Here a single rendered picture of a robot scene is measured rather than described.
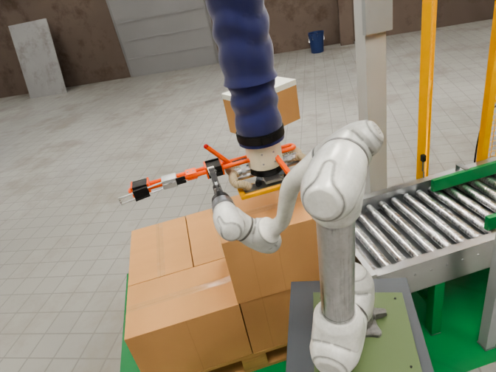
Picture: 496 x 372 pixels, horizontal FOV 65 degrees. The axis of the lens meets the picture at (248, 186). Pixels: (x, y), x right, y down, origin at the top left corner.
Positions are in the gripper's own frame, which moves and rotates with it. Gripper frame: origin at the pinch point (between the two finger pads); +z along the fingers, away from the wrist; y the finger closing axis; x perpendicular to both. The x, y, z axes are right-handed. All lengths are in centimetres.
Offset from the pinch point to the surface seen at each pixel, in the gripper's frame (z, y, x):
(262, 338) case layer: -5, 100, 3
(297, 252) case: -6, 47, 31
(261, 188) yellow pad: 1.4, 10.8, 20.3
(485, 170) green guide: 36, 64, 173
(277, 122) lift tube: 6.2, -16.9, 34.1
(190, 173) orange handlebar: 11.9, -1.3, -9.5
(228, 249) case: -5.4, 33.9, -2.0
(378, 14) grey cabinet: 103, -35, 138
